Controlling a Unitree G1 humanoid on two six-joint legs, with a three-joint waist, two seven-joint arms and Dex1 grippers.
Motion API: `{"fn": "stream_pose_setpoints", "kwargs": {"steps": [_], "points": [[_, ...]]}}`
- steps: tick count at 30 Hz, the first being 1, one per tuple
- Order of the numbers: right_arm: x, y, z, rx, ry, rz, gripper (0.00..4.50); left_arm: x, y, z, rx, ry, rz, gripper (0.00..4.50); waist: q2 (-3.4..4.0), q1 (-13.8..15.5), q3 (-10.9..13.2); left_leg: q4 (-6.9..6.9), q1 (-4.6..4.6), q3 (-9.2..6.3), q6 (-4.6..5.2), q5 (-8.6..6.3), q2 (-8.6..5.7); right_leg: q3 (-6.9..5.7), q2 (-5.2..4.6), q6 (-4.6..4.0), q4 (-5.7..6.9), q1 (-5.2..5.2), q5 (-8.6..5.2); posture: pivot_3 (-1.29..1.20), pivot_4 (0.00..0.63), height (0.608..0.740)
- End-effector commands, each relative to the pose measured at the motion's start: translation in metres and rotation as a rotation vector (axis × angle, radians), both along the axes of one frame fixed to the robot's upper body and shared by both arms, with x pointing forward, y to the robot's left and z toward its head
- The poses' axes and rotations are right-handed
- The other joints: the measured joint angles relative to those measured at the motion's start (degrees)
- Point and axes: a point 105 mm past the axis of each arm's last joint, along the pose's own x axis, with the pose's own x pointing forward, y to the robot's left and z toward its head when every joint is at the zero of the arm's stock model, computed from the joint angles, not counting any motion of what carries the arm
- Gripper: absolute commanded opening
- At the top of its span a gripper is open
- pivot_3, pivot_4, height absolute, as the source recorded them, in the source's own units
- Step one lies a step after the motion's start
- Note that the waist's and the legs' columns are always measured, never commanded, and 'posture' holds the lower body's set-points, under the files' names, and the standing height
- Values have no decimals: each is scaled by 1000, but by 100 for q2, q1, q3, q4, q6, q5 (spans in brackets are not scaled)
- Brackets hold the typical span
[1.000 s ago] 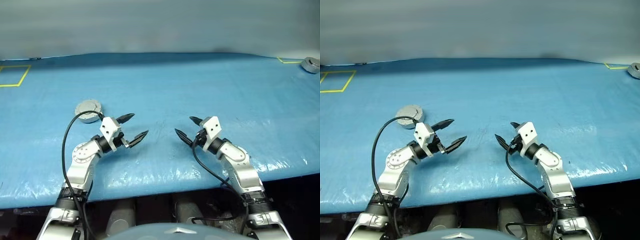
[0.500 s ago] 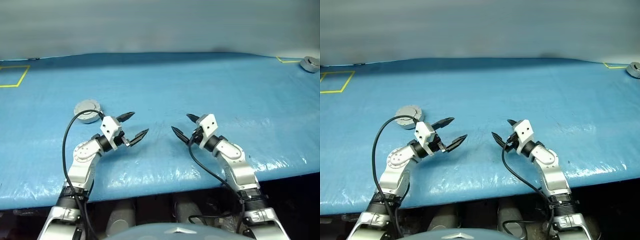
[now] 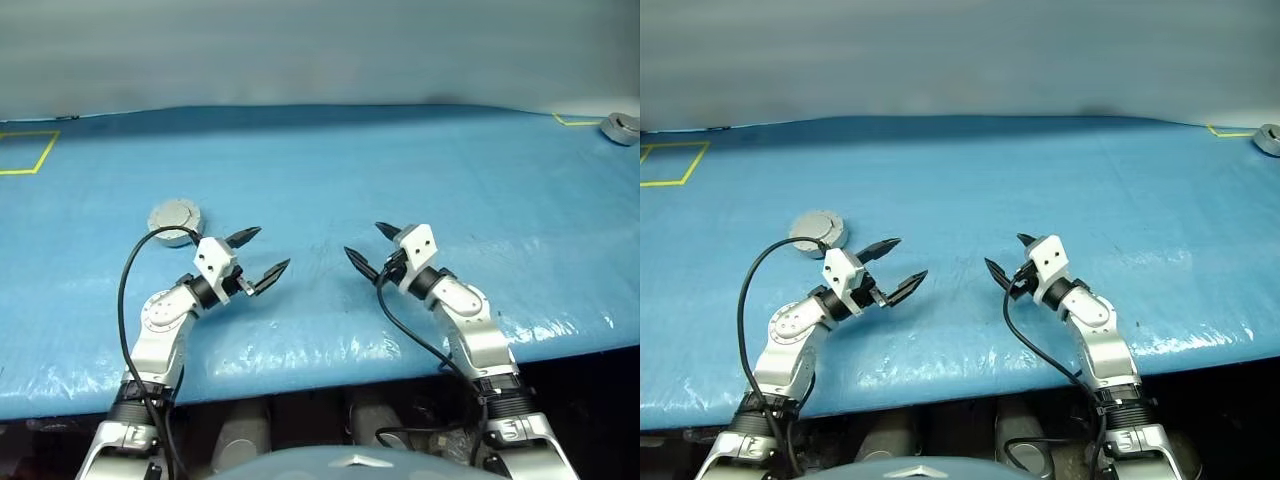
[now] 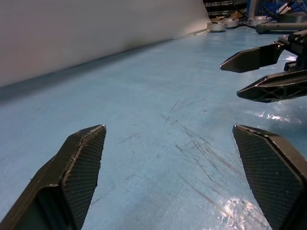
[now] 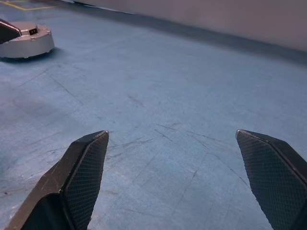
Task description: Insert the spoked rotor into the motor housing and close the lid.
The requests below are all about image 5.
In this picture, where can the blue plastic table cover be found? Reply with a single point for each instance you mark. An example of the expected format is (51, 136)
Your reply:
(156, 95)

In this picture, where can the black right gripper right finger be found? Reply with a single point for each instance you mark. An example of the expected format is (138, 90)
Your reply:
(275, 182)

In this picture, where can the yellow tape square outline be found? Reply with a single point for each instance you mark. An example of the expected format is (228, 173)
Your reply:
(40, 8)

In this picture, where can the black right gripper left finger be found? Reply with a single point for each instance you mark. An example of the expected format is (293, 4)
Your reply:
(79, 182)

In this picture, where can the silver motor housing copper stator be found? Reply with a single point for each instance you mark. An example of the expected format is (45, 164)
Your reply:
(36, 49)

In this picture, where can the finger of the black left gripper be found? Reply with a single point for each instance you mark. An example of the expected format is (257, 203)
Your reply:
(7, 31)

